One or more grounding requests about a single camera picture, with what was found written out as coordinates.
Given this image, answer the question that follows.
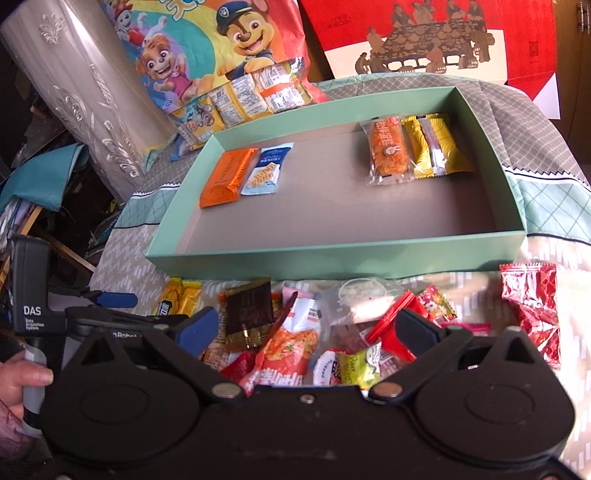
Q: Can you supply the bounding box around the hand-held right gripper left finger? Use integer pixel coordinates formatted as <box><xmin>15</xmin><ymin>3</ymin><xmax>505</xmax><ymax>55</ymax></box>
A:
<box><xmin>62</xmin><ymin>307</ymin><xmax>246</xmax><ymax>402</ymax></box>

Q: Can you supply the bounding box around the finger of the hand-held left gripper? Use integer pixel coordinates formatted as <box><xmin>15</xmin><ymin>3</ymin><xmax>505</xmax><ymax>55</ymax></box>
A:
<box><xmin>65</xmin><ymin>307</ymin><xmax>191</xmax><ymax>341</ymax></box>
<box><xmin>81</xmin><ymin>288</ymin><xmax>138</xmax><ymax>310</ymax></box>

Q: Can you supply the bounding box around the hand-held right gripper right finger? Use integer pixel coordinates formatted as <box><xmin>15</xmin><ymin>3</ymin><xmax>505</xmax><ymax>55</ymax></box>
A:
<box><xmin>368</xmin><ymin>308</ymin><xmax>550</xmax><ymax>400</ymax></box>

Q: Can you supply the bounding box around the shiny red patterned packet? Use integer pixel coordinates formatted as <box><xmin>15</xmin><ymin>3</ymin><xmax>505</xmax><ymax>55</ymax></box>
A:
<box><xmin>500</xmin><ymin>262</ymin><xmax>562</xmax><ymax>371</ymax></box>

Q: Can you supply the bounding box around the green cardboard box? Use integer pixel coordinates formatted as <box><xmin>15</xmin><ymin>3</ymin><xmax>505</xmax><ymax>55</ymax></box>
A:
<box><xmin>145</xmin><ymin>83</ymin><xmax>527</xmax><ymax>280</ymax></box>

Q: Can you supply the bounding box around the person's left hand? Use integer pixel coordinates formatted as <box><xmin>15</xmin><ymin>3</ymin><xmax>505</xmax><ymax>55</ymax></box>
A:
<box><xmin>0</xmin><ymin>357</ymin><xmax>54</xmax><ymax>421</ymax></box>

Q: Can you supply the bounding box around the small red cartoon packet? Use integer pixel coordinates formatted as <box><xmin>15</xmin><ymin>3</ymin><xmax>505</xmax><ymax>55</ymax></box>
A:
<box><xmin>417</xmin><ymin>285</ymin><xmax>459</xmax><ymax>325</ymax></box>

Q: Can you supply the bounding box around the wooden slat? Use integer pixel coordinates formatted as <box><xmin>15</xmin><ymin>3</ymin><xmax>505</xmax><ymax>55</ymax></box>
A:
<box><xmin>0</xmin><ymin>205</ymin><xmax>99</xmax><ymax>278</ymax></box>

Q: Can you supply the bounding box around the plain red snack packet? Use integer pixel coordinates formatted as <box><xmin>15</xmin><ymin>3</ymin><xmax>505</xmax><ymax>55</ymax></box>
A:
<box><xmin>218</xmin><ymin>353</ymin><xmax>256</xmax><ymax>385</ymax></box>

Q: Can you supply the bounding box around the dark brown snack packet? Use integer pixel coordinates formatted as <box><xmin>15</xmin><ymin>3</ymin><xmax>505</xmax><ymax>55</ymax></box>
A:
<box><xmin>223</xmin><ymin>278</ymin><xmax>274</xmax><ymax>336</ymax></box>

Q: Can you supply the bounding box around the clear packet with round cookie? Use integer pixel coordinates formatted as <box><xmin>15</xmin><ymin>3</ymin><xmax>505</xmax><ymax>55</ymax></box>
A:
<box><xmin>322</xmin><ymin>277</ymin><xmax>408</xmax><ymax>334</ymax></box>

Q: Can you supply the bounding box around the green and yellow snack packet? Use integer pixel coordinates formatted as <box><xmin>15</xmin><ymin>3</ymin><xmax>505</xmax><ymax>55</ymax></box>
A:
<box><xmin>336</xmin><ymin>346</ymin><xmax>383</xmax><ymax>391</ymax></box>

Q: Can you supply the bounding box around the white and red snack packet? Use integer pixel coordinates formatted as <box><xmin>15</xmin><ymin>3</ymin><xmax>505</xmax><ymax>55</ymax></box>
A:
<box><xmin>313</xmin><ymin>350</ymin><xmax>343</xmax><ymax>387</ymax></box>

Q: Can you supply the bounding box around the teal cloth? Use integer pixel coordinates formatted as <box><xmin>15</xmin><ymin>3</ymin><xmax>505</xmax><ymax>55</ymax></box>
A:
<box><xmin>0</xmin><ymin>142</ymin><xmax>89</xmax><ymax>214</ymax></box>

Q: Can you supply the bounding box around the orange snack packet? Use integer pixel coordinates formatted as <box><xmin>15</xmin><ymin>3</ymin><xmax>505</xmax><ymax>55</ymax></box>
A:
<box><xmin>199</xmin><ymin>148</ymin><xmax>260</xmax><ymax>208</ymax></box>

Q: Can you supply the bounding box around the small blue snack packet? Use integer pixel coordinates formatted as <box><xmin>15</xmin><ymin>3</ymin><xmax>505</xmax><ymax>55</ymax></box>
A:
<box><xmin>169</xmin><ymin>133</ymin><xmax>205</xmax><ymax>161</ymax></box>

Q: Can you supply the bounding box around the blue and white snack packet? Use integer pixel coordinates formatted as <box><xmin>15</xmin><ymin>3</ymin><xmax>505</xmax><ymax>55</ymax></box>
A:
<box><xmin>241</xmin><ymin>142</ymin><xmax>295</xmax><ymax>195</ymax></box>

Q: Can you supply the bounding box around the yellow striped snack packet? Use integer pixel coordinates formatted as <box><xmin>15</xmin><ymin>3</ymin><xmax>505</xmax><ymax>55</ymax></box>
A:
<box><xmin>418</xmin><ymin>113</ymin><xmax>475</xmax><ymax>178</ymax></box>
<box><xmin>401</xmin><ymin>115</ymin><xmax>437</xmax><ymax>180</ymax></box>

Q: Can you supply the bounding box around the clear packet with orange roll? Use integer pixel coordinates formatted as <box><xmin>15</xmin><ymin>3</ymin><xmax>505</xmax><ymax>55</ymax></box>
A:
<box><xmin>360</xmin><ymin>116</ymin><xmax>416</xmax><ymax>186</ymax></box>

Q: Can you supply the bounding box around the silver embossed roll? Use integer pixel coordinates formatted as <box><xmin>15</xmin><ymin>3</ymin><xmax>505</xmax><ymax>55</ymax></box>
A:
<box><xmin>0</xmin><ymin>0</ymin><xmax>178</xmax><ymax>205</ymax></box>

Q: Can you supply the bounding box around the cartoon dog printed snack bag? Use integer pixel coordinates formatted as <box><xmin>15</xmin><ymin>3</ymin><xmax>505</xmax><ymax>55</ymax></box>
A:
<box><xmin>98</xmin><ymin>0</ymin><xmax>329</xmax><ymax>141</ymax></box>

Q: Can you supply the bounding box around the red and white gift box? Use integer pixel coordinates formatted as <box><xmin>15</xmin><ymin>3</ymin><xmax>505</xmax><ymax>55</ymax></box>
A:
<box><xmin>299</xmin><ymin>0</ymin><xmax>509</xmax><ymax>85</ymax></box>

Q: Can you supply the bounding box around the red paper bag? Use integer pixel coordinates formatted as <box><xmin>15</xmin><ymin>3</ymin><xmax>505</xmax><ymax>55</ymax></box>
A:
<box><xmin>507</xmin><ymin>0</ymin><xmax>561</xmax><ymax>118</ymax></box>

